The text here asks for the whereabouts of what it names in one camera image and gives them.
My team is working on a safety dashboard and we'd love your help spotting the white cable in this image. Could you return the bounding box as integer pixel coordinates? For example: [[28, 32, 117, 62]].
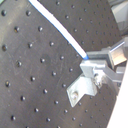
[[28, 0, 89, 61]]

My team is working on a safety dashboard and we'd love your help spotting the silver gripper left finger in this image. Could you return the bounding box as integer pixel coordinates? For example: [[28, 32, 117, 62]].
[[67, 61, 126, 107]]

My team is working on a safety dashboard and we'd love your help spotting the black perforated breadboard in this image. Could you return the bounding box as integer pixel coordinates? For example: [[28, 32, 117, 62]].
[[0, 0, 121, 128]]

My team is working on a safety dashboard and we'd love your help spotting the grey metal block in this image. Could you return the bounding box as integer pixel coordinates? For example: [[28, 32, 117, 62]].
[[109, 0, 128, 26]]

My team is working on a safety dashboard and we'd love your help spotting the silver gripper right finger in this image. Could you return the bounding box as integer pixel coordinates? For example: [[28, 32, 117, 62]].
[[88, 37, 128, 67]]

